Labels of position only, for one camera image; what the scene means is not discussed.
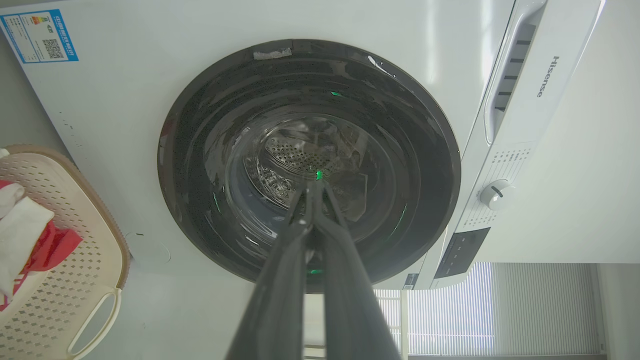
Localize white detergent drawer handle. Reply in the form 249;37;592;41
483;0;548;146

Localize white Hisense washing machine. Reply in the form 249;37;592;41
0;0;607;360

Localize blue energy label sticker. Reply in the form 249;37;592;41
0;9;79;64

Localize white vertical window blinds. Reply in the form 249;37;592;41
372;262;607;357

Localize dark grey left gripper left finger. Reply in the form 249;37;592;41
225;182;316;360

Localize cream perforated laundry basket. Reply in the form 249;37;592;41
0;145;132;360

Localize white washing machine dial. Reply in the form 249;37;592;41
479;179;516;211

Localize red and white clothing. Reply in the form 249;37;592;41
0;180;84;312

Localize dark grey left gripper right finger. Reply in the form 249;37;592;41
313;181;402;360

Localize dark round washing machine door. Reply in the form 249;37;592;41
157;39;462;294

